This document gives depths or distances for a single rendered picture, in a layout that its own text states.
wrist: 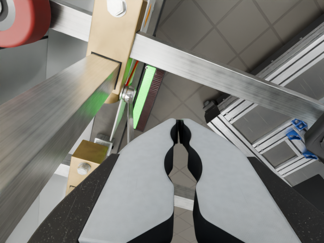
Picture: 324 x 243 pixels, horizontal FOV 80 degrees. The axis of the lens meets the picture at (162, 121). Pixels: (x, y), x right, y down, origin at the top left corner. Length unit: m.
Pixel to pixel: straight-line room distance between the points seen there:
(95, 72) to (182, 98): 1.03
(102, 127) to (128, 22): 0.32
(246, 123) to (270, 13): 0.55
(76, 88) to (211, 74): 0.17
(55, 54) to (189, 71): 0.39
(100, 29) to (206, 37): 0.92
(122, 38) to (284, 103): 0.23
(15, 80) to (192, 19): 0.85
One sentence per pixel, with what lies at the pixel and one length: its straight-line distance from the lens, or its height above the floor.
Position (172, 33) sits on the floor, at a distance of 1.12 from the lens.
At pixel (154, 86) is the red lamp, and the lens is 0.44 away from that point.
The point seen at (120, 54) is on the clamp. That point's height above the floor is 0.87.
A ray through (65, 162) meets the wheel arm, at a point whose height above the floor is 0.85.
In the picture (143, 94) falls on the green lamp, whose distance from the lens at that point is 0.45.
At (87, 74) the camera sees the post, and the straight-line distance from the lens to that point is 0.20.
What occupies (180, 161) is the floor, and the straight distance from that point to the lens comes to 1.48.
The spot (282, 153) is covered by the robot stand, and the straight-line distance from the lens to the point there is 1.33.
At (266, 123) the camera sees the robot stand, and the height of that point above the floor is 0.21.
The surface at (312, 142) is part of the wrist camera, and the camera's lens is 0.24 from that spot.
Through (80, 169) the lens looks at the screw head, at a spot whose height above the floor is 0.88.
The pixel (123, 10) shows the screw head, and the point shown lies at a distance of 0.24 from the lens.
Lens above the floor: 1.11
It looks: 60 degrees down
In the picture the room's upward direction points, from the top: 176 degrees counter-clockwise
